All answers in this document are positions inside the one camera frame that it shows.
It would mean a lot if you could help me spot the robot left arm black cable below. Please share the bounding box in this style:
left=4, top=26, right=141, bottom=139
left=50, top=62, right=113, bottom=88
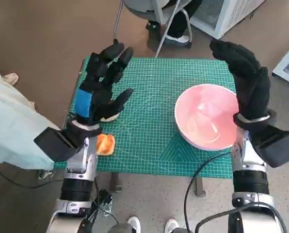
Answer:
left=85, top=177, right=101, bottom=221

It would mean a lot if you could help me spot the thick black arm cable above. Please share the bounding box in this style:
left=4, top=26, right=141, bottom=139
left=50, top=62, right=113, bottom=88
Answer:
left=194, top=201, right=287, bottom=233

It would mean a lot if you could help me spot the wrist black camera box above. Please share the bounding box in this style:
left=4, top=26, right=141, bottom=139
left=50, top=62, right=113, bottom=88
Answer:
left=250, top=121, right=289, bottom=168
left=33, top=128, right=87, bottom=163

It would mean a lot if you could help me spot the large white mesh cabinet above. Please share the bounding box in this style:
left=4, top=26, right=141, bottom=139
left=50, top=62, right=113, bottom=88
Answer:
left=188, top=0, right=268, bottom=39

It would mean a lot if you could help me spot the green cutting mat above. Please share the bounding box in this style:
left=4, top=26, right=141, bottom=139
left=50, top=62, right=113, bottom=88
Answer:
left=52, top=57, right=237, bottom=179

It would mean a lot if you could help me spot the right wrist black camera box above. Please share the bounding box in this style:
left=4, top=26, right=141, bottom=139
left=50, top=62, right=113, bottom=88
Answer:
left=250, top=121, right=289, bottom=168

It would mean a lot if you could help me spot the grey table leg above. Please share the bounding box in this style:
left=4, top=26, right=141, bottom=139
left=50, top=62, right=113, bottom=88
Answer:
left=194, top=177, right=206, bottom=197
left=110, top=172, right=123, bottom=194

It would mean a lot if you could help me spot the pale round toy bun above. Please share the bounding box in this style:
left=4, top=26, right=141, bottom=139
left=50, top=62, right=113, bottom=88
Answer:
left=99, top=114, right=119, bottom=122

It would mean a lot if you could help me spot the orange toasted toy bread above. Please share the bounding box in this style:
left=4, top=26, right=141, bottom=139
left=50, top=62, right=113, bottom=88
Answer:
left=96, top=134, right=116, bottom=156

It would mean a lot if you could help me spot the black metal frame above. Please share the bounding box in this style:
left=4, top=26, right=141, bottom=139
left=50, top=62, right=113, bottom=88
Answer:
left=80, top=188, right=114, bottom=233

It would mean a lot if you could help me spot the robot left bare black hand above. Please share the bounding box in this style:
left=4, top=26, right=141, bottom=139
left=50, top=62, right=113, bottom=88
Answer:
left=71, top=39, right=135, bottom=127

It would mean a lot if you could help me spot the grey office chair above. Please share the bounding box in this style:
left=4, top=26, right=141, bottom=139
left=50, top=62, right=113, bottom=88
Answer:
left=112, top=0, right=193, bottom=49

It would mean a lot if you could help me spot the robot right black gloved hand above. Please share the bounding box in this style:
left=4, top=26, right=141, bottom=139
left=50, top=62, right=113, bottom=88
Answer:
left=209, top=39, right=271, bottom=121

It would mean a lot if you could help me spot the pink bowl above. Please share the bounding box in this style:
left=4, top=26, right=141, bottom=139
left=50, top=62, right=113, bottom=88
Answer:
left=174, top=84, right=240, bottom=151

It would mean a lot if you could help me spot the thin black camera cable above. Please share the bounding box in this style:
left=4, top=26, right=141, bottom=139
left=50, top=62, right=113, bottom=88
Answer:
left=183, top=151, right=234, bottom=233

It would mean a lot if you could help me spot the seated person in dark trousers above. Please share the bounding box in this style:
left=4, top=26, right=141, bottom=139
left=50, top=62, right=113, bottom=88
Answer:
left=145, top=0, right=203, bottom=44

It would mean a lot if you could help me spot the thin black floor cable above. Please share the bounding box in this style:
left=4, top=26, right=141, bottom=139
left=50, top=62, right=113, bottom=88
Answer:
left=102, top=211, right=120, bottom=224

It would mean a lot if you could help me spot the silver metal rod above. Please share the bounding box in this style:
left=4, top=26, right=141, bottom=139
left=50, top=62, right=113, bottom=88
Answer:
left=155, top=0, right=181, bottom=58

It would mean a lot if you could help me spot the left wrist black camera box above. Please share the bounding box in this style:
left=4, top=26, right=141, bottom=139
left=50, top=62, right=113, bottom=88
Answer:
left=33, top=128, right=87, bottom=163

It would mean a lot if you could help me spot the person in light clothes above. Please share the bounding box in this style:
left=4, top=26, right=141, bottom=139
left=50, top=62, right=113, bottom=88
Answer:
left=0, top=65, right=55, bottom=182

